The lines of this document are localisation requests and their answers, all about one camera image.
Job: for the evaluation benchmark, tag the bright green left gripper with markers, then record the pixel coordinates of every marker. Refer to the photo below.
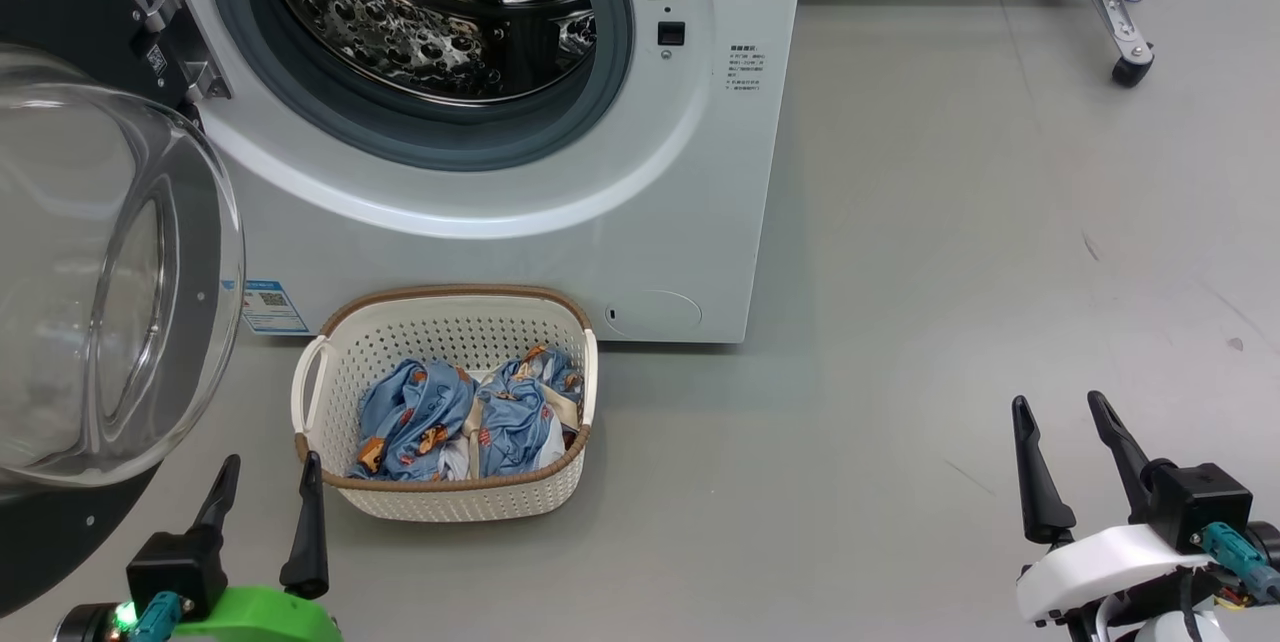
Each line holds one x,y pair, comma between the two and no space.
265,620

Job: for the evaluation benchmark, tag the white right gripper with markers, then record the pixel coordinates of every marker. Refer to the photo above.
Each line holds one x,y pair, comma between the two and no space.
1100,567

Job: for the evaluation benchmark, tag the blue cartoon print garment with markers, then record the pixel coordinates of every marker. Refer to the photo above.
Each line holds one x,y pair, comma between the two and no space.
410,417

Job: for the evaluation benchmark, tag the blue cartoon garment beige trim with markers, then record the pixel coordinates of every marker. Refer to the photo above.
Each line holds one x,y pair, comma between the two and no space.
520,412

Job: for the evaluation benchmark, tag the round glass washing machine door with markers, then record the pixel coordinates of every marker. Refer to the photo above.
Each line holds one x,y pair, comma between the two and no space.
100,272

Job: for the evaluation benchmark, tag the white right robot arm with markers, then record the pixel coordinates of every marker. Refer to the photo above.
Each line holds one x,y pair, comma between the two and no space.
1180,630

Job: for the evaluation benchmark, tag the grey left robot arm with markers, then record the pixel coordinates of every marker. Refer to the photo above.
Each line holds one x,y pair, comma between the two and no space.
88,625

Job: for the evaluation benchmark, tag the white perforated basket brown rim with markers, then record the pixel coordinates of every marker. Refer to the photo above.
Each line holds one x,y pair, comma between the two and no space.
450,322

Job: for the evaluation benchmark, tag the white front-load washing machine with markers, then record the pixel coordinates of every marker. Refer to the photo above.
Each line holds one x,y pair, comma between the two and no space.
500,212

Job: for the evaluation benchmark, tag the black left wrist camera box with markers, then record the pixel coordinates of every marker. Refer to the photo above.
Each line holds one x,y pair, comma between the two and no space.
175,567

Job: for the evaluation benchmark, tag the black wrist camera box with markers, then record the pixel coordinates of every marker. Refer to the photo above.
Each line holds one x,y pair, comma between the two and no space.
175,567
1195,502

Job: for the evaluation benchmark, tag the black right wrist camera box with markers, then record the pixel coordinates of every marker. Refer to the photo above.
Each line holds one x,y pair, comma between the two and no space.
1195,502

